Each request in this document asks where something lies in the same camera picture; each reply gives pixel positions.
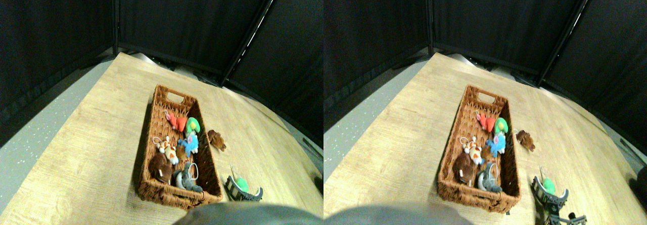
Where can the brown wicker basket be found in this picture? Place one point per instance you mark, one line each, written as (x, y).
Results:
(151, 194)
(455, 194)

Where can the grey curtain stand foot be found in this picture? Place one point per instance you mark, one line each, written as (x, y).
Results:
(202, 76)

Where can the long bright green plush toy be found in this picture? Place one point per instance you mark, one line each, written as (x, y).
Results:
(549, 186)
(242, 184)

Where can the black curtain stand pole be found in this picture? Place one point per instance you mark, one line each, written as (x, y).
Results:
(116, 17)
(230, 68)
(547, 68)
(429, 17)

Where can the grey plush toy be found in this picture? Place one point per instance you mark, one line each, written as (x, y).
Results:
(187, 180)
(489, 180)

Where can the black bracket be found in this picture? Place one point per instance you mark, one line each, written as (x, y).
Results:
(573, 219)

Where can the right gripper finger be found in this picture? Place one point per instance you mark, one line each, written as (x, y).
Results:
(538, 188)
(564, 196)
(260, 194)
(231, 188)

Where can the bright blue plush toy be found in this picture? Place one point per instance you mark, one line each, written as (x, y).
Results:
(190, 145)
(498, 145)

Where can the orange white plush toy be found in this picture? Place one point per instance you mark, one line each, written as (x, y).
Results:
(475, 152)
(169, 151)

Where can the small dark brown plush toy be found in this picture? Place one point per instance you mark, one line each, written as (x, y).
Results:
(217, 140)
(525, 140)

